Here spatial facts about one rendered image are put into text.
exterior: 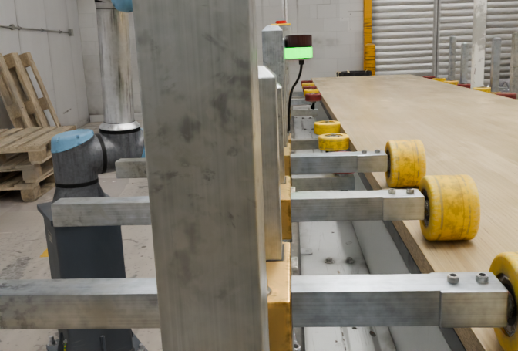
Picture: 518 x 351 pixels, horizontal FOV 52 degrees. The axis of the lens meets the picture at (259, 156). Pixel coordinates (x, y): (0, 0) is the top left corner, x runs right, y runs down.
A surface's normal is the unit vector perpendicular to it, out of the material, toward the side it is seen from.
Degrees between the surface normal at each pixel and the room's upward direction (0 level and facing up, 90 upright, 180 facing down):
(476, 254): 0
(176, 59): 90
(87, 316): 90
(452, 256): 0
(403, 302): 90
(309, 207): 90
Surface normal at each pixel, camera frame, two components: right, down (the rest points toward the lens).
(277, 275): -0.04, -0.98
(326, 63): 0.04, 0.20
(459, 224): -0.05, 0.38
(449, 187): -0.07, -0.71
